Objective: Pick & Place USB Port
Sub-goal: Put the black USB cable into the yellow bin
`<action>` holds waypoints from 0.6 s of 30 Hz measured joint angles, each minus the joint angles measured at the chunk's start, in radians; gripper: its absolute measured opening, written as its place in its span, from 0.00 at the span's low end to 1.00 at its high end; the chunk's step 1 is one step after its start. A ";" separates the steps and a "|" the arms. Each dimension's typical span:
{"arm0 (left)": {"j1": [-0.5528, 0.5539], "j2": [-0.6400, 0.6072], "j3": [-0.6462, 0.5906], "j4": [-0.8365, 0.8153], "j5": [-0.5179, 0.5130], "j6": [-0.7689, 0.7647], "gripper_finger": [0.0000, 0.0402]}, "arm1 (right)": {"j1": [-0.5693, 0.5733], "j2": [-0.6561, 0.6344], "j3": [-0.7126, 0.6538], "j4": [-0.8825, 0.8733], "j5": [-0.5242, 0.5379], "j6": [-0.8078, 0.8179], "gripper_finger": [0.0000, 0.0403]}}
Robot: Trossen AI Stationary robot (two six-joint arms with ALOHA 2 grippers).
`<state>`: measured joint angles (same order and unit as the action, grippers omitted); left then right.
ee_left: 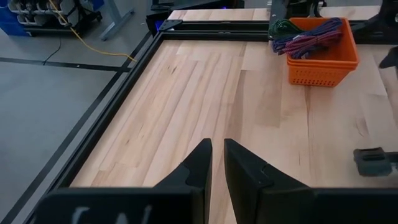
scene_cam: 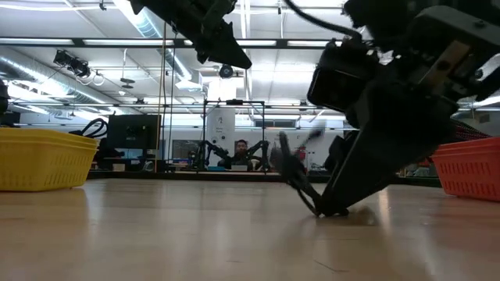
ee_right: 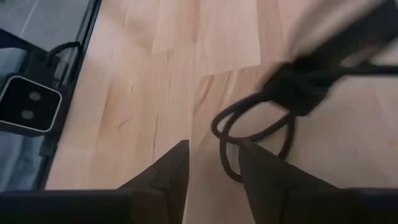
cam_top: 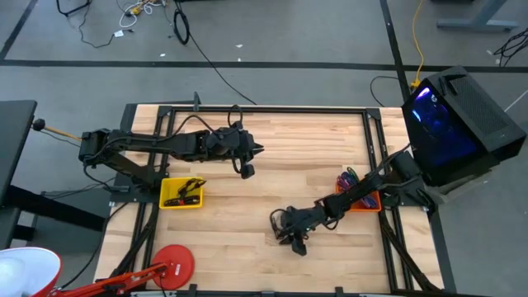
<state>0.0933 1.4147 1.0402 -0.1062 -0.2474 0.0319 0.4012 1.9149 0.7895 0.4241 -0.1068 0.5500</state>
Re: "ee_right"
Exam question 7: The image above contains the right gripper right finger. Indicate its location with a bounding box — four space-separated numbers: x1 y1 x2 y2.
238 139 338 224

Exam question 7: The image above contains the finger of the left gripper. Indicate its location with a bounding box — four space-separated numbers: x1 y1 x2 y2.
295 0 398 65
317 17 398 65

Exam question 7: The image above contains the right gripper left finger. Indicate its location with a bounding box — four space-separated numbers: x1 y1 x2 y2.
118 139 190 224

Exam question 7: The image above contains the black USB cable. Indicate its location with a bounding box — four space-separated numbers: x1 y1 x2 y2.
211 60 398 184

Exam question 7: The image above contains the black metal table frame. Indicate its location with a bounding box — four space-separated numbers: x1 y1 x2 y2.
0 0 103 191

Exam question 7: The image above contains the black camera cable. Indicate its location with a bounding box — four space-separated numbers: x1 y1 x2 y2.
45 41 82 68

